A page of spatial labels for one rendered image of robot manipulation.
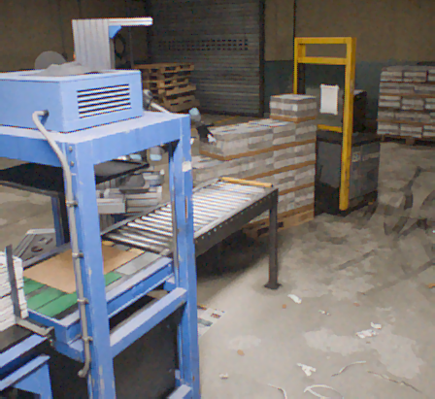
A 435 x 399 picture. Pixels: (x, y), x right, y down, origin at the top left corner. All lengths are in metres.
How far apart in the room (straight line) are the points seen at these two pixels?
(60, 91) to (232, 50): 10.17
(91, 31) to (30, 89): 1.77
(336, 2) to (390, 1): 1.10
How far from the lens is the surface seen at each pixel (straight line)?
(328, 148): 5.49
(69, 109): 1.96
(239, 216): 3.18
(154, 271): 2.46
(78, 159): 1.76
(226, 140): 4.26
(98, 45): 3.79
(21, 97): 2.12
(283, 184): 4.82
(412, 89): 8.92
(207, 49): 12.34
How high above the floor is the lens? 1.89
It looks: 16 degrees down
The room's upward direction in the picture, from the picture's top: 1 degrees counter-clockwise
